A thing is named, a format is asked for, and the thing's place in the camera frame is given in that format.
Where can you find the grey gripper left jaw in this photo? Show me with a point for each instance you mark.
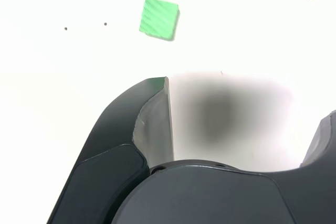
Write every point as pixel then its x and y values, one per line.
pixel 105 155

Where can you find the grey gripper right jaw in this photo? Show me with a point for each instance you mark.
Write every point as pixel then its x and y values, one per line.
pixel 223 197

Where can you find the green cube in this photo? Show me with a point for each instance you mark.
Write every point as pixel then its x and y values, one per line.
pixel 158 18

